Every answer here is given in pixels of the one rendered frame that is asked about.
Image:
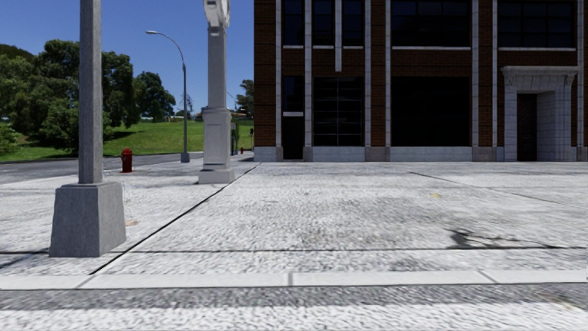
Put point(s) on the grey street lamp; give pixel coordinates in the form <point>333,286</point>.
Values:
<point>184,101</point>

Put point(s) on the red brick building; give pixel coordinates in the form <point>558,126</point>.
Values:
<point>413,64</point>

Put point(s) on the trees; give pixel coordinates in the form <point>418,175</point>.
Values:
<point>41,96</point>

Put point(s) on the tree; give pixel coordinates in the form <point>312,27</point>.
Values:
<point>247,99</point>

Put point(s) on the grey street clock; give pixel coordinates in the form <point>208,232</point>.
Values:
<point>217,78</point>

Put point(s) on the grey pole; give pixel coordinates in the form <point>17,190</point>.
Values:
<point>90,101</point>

